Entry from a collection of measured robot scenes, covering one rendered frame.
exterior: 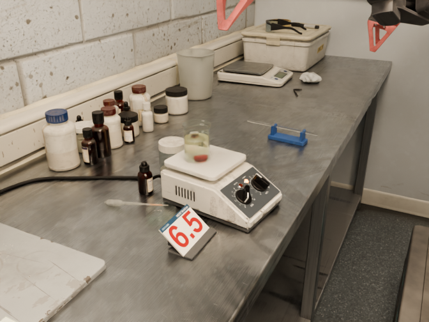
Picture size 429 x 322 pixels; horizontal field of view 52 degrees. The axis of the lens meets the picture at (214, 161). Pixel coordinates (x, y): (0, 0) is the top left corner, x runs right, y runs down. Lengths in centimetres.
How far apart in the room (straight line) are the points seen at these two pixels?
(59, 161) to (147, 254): 38
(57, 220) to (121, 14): 73
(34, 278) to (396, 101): 185
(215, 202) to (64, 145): 39
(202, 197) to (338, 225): 134
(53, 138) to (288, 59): 114
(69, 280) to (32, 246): 12
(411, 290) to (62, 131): 100
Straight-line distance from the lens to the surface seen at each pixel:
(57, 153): 103
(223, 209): 78
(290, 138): 116
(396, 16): 94
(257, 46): 192
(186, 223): 76
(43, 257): 76
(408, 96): 223
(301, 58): 186
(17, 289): 71
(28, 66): 115
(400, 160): 234
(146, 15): 150
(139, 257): 74
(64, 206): 91
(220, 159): 84
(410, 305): 132
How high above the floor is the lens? 119
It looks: 25 degrees down
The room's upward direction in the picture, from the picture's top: straight up
